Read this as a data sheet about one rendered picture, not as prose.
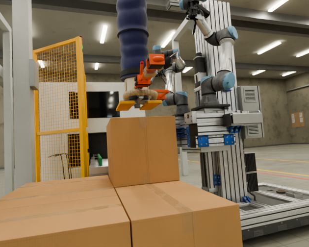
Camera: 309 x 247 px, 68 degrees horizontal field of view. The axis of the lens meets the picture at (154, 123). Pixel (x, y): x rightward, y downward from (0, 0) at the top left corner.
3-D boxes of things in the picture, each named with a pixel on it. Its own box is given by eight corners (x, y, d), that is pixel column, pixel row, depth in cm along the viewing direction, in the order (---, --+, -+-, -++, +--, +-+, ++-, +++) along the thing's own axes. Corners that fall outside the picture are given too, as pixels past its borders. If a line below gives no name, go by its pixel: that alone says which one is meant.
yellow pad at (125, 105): (115, 111, 184) (115, 105, 184) (128, 111, 186) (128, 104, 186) (119, 103, 151) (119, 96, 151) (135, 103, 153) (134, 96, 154)
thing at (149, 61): (146, 69, 116) (145, 60, 117) (160, 69, 118) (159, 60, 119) (149, 63, 108) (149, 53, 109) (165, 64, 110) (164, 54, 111)
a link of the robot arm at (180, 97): (187, 103, 222) (186, 89, 223) (173, 105, 226) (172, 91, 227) (189, 105, 233) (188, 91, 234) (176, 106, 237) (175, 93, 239)
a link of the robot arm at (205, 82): (206, 96, 191) (205, 80, 192) (220, 92, 181) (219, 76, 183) (197, 94, 183) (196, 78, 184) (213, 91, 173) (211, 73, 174)
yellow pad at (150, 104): (139, 110, 188) (139, 104, 189) (151, 110, 191) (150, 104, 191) (148, 103, 155) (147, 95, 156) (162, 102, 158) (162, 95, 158)
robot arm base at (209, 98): (213, 107, 191) (211, 95, 192) (223, 104, 177) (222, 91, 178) (196, 108, 187) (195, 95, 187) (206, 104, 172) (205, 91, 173)
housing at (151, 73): (143, 77, 129) (142, 69, 129) (155, 77, 131) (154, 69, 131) (145, 73, 122) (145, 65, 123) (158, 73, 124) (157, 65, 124)
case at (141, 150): (108, 174, 189) (106, 126, 192) (155, 170, 199) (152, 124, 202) (113, 187, 131) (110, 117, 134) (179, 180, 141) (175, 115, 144)
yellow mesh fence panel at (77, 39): (31, 213, 288) (27, 50, 304) (38, 210, 297) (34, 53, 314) (87, 218, 254) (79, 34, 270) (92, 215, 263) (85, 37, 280)
